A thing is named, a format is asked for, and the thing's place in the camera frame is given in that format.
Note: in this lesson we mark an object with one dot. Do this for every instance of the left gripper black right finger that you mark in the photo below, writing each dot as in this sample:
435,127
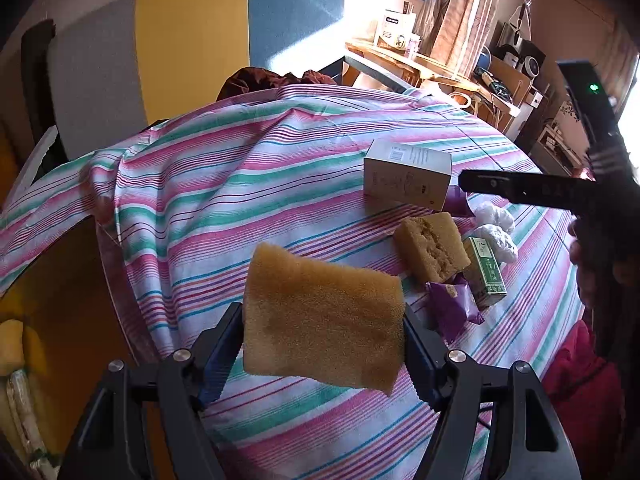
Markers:
425,360

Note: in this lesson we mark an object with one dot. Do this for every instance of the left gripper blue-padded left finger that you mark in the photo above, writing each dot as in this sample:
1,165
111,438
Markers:
216,352

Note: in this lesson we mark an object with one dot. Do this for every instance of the purple snack wrapper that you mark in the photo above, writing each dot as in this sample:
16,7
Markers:
451,306

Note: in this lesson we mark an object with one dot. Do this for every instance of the large yellow-brown sponge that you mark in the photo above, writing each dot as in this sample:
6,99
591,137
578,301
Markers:
309,318

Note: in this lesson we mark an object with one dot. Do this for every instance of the brown porous sponge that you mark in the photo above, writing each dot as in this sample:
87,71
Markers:
431,247

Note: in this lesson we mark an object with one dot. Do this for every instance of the white plastic bag ball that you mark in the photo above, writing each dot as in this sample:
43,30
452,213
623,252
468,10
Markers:
500,242

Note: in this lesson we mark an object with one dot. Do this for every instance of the white cardboard box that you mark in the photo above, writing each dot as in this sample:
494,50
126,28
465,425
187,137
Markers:
407,174

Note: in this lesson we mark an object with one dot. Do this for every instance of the person's right hand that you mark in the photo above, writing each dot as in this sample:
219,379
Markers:
625,272

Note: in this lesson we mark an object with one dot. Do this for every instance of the small green box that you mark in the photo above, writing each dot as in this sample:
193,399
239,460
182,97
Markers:
483,273

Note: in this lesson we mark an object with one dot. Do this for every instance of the cardboard box on desk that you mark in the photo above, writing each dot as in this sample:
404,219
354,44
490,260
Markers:
517,83

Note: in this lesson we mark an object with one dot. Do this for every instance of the red blanket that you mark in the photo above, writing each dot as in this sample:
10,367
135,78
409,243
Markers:
586,393

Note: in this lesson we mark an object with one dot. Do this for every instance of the striped pink green bedsheet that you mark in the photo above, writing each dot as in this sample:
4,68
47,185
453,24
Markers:
190,199

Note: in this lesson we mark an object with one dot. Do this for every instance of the green-edged snack packet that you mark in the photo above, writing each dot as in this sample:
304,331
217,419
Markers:
24,417

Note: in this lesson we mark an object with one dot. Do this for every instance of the pale yellow sponge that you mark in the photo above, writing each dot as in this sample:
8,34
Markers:
11,347

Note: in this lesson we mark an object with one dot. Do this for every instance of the wooden desk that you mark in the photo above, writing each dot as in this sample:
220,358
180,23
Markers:
427,69

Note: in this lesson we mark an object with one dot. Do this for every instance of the dark red cloth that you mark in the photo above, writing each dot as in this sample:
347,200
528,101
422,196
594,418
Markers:
250,79

